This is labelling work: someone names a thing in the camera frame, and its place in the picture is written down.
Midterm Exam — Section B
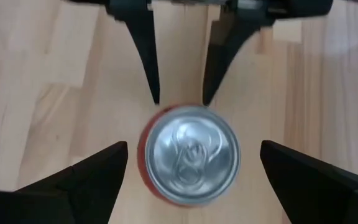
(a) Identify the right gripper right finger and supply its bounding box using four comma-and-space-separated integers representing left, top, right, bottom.
259, 139, 358, 224

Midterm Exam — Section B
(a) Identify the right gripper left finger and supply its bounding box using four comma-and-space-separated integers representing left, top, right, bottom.
0, 141, 129, 224

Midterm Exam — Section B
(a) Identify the red Coca-Cola can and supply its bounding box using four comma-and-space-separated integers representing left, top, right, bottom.
137, 104, 242, 208

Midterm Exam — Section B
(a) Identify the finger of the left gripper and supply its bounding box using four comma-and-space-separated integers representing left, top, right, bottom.
105, 2, 161, 105
202, 7, 275, 106

